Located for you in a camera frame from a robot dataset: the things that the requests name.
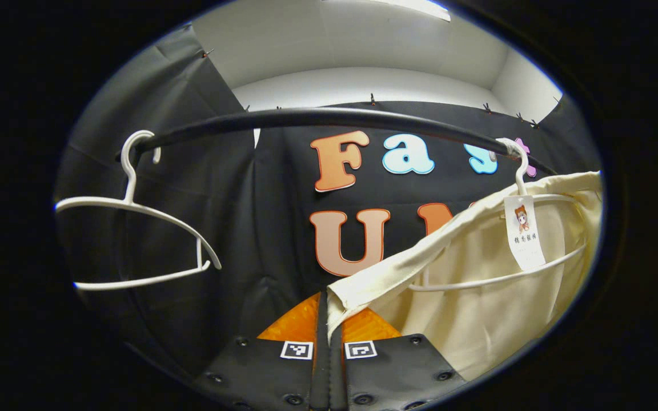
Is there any white wide-shouldered plastic hanger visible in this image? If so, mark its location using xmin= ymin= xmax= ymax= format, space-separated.
xmin=55 ymin=130 xmax=222 ymax=292

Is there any ceiling light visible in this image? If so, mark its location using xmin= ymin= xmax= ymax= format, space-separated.
xmin=329 ymin=0 xmax=452 ymax=22

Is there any row of small backdrop clips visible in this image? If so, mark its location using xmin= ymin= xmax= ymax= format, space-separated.
xmin=203 ymin=49 xmax=564 ymax=129

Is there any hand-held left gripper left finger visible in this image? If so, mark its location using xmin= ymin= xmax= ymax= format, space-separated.
xmin=192 ymin=290 xmax=330 ymax=411

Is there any black clothes rail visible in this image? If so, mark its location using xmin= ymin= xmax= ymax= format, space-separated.
xmin=115 ymin=107 xmax=558 ymax=175

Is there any black backdrop cloth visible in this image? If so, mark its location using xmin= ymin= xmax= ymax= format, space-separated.
xmin=55 ymin=23 xmax=601 ymax=389

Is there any white thin plastic hanger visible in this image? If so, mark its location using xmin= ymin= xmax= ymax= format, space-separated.
xmin=409 ymin=137 xmax=588 ymax=293

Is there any cream shirt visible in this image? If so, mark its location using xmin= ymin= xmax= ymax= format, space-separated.
xmin=326 ymin=170 xmax=603 ymax=382

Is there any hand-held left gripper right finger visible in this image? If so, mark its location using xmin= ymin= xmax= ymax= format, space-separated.
xmin=329 ymin=308 xmax=468 ymax=411

